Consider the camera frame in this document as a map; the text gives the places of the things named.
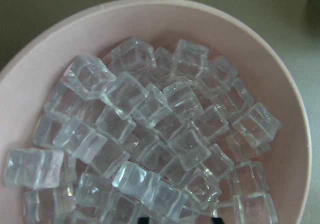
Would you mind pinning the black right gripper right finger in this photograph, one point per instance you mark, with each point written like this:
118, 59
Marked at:
217, 220

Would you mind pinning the pink bowl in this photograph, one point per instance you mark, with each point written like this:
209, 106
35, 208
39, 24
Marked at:
27, 79

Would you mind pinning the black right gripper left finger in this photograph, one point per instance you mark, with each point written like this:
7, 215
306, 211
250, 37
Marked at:
144, 220

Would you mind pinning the clear ice cube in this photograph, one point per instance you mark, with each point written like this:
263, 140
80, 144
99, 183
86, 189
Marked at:
135, 181

